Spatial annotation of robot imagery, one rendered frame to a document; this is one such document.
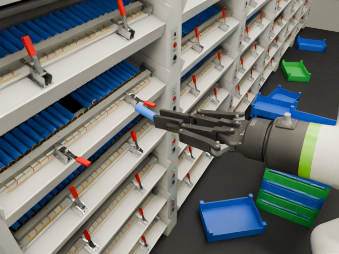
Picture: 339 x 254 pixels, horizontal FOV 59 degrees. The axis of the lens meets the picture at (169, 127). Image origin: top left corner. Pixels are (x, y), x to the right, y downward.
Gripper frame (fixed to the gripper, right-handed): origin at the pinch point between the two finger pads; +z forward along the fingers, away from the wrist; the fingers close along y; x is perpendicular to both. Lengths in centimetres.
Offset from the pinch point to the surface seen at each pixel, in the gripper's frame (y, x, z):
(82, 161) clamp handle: 12.7, 6.3, 16.4
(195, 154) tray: -62, 67, 33
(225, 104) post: -100, 56, 32
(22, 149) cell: 18.3, 2.3, 27.8
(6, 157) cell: 22.0, 2.0, 28.1
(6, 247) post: 32.5, 14.9, 21.5
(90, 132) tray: 2.9, 6.8, 23.9
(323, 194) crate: -73, 81, -28
